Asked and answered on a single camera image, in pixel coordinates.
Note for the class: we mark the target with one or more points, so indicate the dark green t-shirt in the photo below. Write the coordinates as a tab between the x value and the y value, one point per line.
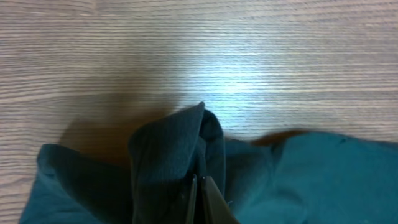
310	177

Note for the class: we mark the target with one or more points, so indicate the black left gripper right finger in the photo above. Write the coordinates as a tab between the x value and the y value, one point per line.
216	210

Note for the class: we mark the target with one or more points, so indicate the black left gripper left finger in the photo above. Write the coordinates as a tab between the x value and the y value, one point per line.
191	202

